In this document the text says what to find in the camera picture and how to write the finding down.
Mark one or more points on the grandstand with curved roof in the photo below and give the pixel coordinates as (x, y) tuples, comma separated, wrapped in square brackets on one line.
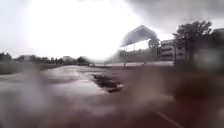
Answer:
[(138, 34)]

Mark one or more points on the grey multi-storey building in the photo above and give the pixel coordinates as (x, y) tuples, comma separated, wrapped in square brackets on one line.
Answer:
[(168, 50)]

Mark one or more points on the row of trees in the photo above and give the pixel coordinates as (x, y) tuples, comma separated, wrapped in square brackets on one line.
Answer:
[(43, 60)]

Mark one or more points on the dark tree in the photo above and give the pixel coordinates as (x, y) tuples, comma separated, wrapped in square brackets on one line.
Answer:
[(191, 33)]

